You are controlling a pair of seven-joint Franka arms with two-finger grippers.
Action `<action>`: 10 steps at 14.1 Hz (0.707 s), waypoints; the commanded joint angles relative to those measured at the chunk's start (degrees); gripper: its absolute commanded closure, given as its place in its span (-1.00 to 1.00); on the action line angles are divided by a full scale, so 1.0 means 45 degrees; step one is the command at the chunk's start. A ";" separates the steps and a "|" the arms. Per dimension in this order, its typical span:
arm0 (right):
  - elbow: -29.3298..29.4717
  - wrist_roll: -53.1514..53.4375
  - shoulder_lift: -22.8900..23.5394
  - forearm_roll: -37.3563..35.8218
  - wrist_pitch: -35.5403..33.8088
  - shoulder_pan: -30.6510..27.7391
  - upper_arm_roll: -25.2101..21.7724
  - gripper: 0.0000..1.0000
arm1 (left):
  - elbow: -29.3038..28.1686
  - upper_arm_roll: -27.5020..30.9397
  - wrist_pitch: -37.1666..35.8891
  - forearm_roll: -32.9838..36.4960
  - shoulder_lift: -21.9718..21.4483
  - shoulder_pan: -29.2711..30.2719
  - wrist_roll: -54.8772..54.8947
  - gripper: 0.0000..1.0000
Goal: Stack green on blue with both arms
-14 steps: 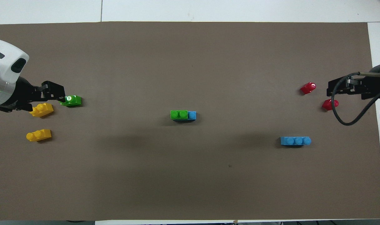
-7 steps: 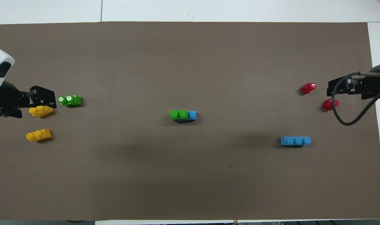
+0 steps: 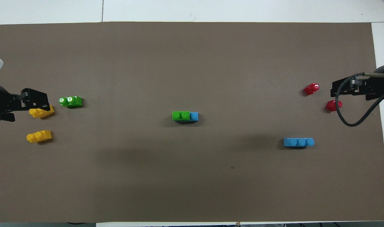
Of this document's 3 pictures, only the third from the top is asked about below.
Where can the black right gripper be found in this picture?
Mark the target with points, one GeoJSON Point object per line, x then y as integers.
{"type": "Point", "coordinates": [375, 86]}

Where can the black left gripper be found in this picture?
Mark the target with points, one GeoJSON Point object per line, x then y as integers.
{"type": "Point", "coordinates": [2, 101]}

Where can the plain green two-stud brick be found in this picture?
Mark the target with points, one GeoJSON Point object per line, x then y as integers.
{"type": "Point", "coordinates": [180, 115]}

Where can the blue three-stud brick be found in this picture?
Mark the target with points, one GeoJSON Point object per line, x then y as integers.
{"type": "Point", "coordinates": [299, 142]}
{"type": "Point", "coordinates": [194, 116]}

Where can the yellow two-stud brick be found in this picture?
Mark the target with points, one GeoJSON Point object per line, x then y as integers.
{"type": "Point", "coordinates": [40, 113]}
{"type": "Point", "coordinates": [39, 136]}

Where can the red one-stud brick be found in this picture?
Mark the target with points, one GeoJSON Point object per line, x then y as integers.
{"type": "Point", "coordinates": [311, 89]}
{"type": "Point", "coordinates": [331, 106]}

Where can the green brick with white-marked studs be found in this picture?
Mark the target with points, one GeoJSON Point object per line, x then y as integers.
{"type": "Point", "coordinates": [72, 101]}

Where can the brown paper table mat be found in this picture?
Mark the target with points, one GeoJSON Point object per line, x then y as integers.
{"type": "Point", "coordinates": [192, 63]}

